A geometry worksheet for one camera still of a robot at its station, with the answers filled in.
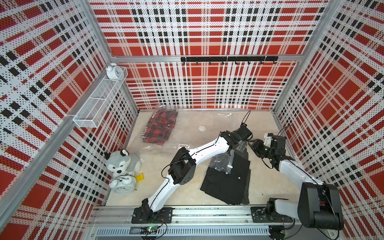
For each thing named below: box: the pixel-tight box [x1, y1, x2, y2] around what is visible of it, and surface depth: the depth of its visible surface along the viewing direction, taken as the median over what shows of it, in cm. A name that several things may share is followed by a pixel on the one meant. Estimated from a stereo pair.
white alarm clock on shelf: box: [105, 62, 124, 80], surface depth 82 cm
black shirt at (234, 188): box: [200, 150, 251, 205], surface depth 84 cm
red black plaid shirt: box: [140, 109, 178, 146], surface depth 108 cm
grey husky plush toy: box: [104, 149, 141, 179], surface depth 75 cm
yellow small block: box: [135, 173, 145, 182], surface depth 86 cm
